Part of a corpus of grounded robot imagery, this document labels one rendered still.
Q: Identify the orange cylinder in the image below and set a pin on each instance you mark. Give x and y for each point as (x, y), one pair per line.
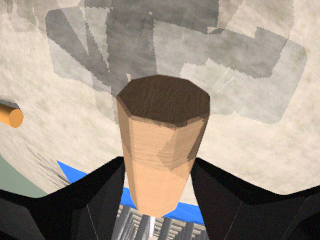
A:
(11, 116)

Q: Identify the blue flat strip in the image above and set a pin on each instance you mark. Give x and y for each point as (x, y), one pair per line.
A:
(183, 211)

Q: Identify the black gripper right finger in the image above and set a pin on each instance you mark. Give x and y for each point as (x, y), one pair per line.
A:
(233, 209)

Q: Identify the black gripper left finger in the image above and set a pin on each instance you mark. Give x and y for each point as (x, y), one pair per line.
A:
(84, 210)

